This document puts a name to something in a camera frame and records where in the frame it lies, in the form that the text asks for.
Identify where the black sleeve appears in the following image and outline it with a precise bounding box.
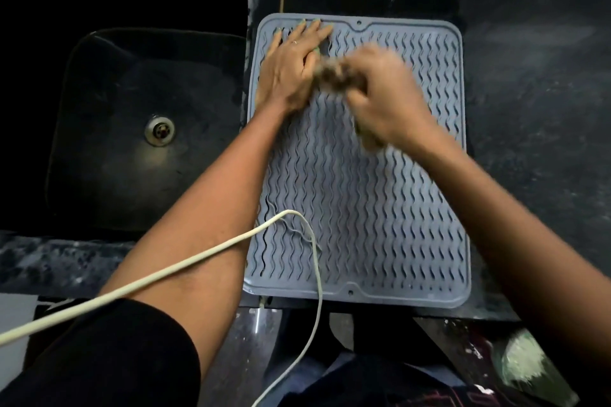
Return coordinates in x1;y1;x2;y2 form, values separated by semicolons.
0;298;201;407

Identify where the white cable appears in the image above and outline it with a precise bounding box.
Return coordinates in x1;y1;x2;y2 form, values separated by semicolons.
0;209;324;407

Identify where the metal sink drain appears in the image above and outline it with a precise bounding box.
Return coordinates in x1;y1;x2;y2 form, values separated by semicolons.
144;115;177;148

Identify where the gray silicone drying mat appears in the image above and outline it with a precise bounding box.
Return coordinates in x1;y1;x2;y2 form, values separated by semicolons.
242;13;473;310

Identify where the person's right forearm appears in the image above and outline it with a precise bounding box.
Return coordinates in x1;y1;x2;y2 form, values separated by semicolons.
410;129;611;376

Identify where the person's left hand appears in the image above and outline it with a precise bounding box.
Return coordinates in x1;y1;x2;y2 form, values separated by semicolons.
255;18;335;115

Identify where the pale green cloth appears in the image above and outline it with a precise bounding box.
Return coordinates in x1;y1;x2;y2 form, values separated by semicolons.
493;328;579;407

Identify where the black kitchen sink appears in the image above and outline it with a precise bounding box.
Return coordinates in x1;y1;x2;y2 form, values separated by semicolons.
0;0;255;237

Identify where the person's left forearm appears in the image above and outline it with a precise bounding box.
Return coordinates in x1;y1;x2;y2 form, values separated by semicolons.
98;101;293;380

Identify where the person's right hand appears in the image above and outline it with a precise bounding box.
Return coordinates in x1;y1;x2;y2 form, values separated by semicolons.
316;43;434;155

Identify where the dark printed garment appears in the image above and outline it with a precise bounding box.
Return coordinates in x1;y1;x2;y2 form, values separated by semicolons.
281;352;502;407

